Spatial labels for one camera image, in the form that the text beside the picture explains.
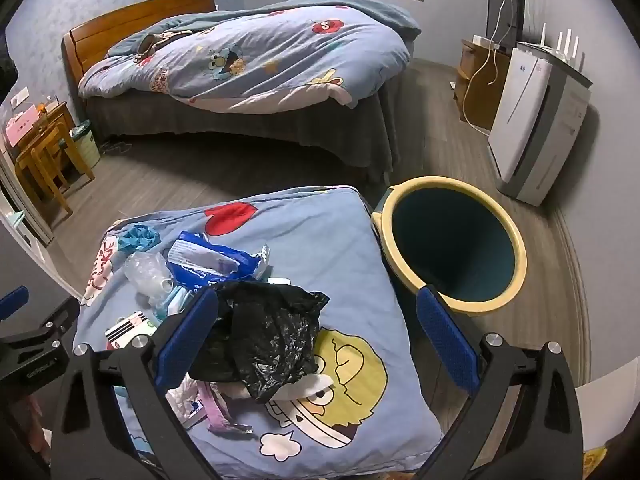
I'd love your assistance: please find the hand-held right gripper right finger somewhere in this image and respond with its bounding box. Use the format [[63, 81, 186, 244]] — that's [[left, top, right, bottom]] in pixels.
[[416, 285, 585, 480]]

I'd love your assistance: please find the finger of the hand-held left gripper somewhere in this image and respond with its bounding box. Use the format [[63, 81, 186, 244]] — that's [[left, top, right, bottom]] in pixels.
[[0, 286, 82, 357]]

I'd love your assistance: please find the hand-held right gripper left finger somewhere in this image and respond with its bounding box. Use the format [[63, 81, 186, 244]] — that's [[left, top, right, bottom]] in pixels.
[[51, 287, 236, 480]]

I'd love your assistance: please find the blue wipes packet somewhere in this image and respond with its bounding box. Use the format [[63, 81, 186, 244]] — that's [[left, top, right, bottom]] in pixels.
[[167, 230, 273, 291]]

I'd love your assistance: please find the black plastic bag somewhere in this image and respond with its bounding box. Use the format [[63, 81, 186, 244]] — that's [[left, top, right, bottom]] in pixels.
[[189, 280, 331, 405]]

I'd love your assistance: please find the purple wrapper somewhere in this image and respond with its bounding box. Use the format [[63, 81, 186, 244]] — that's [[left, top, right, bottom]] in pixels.
[[197, 382, 253, 434]]

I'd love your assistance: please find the round teal trash bin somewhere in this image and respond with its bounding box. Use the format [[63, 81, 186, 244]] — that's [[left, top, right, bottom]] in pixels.
[[371, 176, 528, 315]]

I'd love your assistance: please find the teal glove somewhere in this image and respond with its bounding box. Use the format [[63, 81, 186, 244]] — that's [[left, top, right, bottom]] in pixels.
[[117, 225, 162, 252]]

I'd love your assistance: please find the person's left forearm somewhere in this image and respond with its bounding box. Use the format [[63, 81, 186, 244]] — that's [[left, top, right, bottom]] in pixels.
[[26, 396, 54, 462]]

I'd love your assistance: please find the light blue packet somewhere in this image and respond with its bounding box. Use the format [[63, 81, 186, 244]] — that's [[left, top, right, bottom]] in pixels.
[[155, 284, 197, 321]]

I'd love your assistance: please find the black white striped box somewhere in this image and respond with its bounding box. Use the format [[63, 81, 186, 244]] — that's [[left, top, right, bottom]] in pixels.
[[104, 311, 159, 351]]

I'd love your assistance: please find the pink white wrapper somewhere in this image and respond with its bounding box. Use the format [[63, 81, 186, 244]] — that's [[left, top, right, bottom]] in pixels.
[[165, 375, 207, 429]]

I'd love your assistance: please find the white furniture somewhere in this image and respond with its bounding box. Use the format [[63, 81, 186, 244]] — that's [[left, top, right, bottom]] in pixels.
[[0, 150, 54, 249]]

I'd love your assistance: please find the cartoon printed blue cushion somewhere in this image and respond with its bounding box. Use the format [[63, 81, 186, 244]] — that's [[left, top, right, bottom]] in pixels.
[[72, 186, 443, 480]]

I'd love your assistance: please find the wooden stool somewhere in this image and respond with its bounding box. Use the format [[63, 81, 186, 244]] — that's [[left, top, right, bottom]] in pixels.
[[15, 124, 96, 217]]

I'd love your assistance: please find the small green bin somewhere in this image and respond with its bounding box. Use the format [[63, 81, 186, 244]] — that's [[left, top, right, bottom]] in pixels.
[[69, 120, 102, 171]]

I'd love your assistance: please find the white paper sheet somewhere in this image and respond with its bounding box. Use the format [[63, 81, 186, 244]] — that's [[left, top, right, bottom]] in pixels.
[[574, 370, 637, 457]]

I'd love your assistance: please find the pink box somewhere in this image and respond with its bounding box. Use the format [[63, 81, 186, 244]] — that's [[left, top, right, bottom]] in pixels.
[[5, 106, 42, 144]]

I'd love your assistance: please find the wooden nightstand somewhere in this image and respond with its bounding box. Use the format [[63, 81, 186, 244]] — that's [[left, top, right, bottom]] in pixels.
[[5, 101, 77, 161]]

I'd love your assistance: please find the wooden bed with grey skirt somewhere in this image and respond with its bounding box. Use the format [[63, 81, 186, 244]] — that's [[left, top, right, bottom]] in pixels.
[[61, 0, 423, 186]]

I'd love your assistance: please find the dark cloth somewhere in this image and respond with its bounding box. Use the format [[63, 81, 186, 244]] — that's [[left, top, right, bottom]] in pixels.
[[0, 42, 19, 107]]

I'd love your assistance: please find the wooden cabinet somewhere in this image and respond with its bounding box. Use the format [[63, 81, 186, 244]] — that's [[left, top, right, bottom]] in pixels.
[[452, 37, 514, 132]]

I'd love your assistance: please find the white air purifier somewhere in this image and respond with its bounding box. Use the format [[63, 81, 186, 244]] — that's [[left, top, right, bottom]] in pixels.
[[487, 42, 594, 207]]

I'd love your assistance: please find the patterned brown cloth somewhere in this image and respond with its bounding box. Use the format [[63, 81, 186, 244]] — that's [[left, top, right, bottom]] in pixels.
[[134, 30, 195, 59]]

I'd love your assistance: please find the cartoon printed blue duvet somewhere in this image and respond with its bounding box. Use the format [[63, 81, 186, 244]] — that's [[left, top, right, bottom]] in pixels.
[[77, 2, 423, 113]]

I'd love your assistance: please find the white router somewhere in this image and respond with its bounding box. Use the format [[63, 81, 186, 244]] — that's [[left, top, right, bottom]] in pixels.
[[536, 22, 584, 68]]

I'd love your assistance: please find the black monitor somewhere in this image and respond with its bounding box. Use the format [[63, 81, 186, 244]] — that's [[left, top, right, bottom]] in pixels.
[[487, 0, 526, 54]]

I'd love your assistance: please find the teal blanket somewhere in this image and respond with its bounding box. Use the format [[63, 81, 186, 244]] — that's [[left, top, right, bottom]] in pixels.
[[106, 0, 423, 58]]

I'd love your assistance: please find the white cable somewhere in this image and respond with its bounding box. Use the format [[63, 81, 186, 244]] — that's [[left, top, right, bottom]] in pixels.
[[461, 0, 517, 134]]

